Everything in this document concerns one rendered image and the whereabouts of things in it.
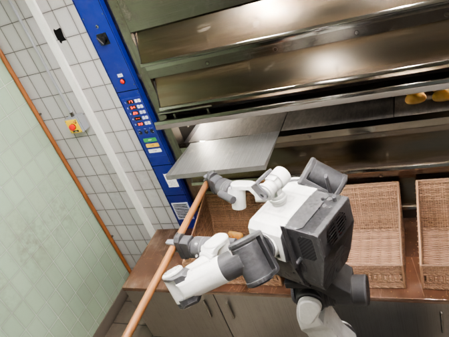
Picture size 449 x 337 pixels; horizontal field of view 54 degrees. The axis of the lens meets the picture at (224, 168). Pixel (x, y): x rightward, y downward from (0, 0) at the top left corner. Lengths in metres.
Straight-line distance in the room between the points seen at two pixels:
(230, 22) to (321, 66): 0.47
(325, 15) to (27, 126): 1.89
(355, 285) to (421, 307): 0.64
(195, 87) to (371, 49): 0.90
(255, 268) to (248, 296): 1.08
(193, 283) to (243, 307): 1.12
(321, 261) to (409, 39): 1.10
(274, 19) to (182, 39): 0.48
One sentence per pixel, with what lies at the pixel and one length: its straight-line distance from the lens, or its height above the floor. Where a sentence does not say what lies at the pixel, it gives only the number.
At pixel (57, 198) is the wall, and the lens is 3.11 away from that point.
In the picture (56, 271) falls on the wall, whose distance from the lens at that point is 3.12.
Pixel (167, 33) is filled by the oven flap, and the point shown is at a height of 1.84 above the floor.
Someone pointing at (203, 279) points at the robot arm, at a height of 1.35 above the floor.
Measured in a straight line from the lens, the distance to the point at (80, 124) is 2.81.
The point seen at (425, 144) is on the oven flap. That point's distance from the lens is 2.36.
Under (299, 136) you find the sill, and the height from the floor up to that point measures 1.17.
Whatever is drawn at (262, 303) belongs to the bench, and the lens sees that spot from 2.47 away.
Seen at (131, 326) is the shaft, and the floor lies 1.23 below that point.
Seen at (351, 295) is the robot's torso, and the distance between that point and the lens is 1.71.
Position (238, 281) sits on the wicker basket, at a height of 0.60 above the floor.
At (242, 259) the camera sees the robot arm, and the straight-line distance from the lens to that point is 1.39.
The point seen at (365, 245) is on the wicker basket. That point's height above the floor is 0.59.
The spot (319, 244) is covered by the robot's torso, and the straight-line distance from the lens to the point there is 1.38.
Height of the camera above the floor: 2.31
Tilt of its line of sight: 30 degrees down
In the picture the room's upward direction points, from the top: 21 degrees counter-clockwise
